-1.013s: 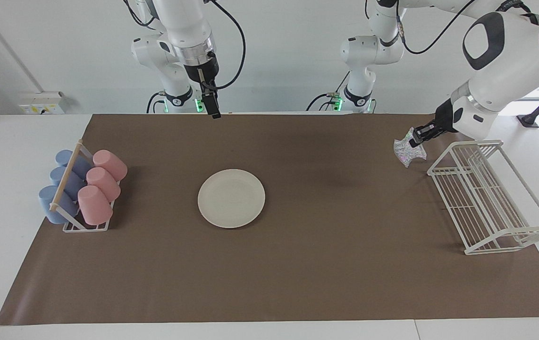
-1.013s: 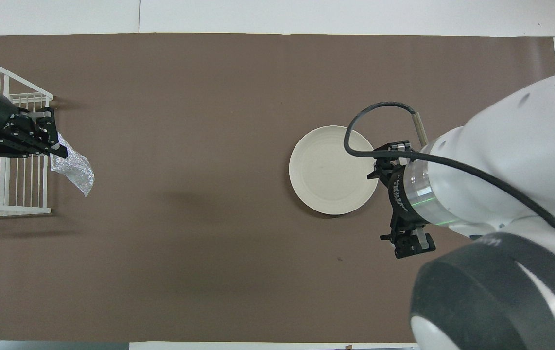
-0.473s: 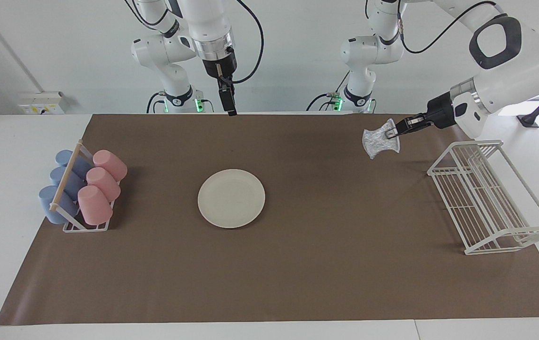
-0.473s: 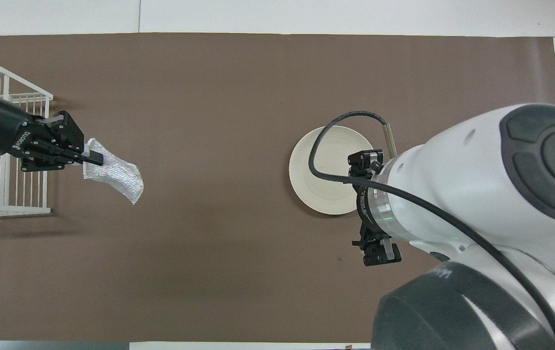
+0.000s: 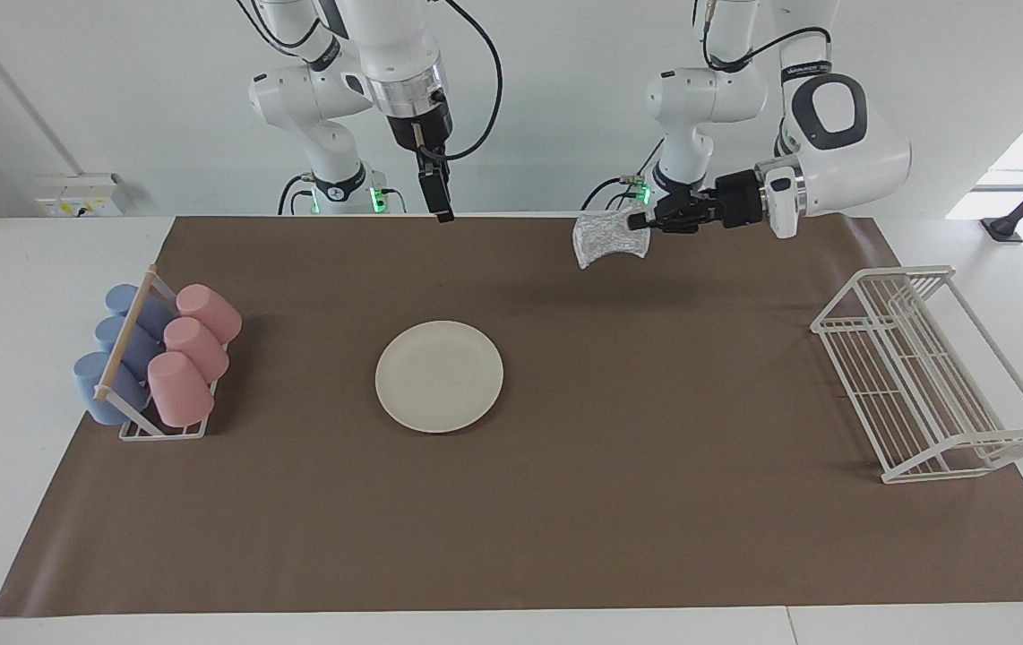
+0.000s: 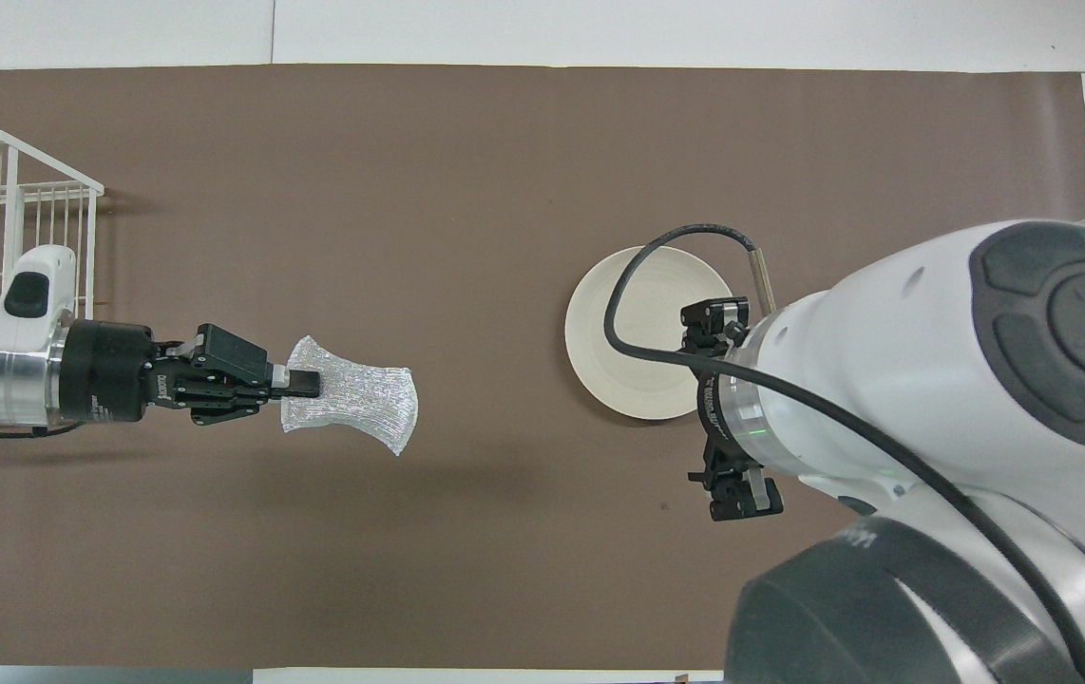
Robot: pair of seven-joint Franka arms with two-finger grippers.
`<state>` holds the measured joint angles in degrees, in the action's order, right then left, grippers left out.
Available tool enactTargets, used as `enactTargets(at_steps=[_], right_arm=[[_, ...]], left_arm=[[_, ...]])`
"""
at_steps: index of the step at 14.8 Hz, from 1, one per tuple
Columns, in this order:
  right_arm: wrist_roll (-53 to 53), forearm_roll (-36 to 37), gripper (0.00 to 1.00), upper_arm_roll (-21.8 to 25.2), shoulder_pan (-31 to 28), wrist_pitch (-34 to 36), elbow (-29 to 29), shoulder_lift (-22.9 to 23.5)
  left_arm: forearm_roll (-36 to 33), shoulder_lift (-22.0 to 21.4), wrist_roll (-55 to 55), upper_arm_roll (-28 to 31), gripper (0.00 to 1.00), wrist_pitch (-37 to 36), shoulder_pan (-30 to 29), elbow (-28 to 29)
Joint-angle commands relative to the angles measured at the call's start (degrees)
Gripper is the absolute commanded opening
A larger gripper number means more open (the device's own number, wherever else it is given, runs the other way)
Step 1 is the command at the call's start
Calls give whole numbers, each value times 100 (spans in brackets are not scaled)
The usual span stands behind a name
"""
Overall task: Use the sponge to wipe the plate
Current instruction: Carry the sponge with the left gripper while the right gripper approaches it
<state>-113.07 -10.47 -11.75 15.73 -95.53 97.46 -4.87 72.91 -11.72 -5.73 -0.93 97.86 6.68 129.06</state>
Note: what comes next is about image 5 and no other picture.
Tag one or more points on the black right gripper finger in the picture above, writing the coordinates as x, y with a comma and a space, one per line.
426, 179
444, 202

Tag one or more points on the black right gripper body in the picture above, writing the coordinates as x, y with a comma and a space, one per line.
417, 125

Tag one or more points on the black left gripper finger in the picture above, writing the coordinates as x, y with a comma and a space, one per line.
677, 224
682, 204

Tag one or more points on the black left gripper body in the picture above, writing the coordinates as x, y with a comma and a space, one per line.
740, 199

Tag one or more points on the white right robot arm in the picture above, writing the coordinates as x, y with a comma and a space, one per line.
314, 98

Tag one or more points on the cream round plate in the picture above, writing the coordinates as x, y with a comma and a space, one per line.
439, 376

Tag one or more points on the pink plastic cup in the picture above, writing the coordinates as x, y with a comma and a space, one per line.
210, 312
178, 390
196, 349

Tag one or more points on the brown table mat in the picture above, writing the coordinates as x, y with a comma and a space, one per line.
476, 502

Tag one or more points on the blue plastic cup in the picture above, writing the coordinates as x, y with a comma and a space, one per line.
120, 297
98, 390
110, 333

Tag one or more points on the cup rack with wooden rod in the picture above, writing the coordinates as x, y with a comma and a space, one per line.
126, 331

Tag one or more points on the white wall outlet box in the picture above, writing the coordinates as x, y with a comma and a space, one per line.
77, 197

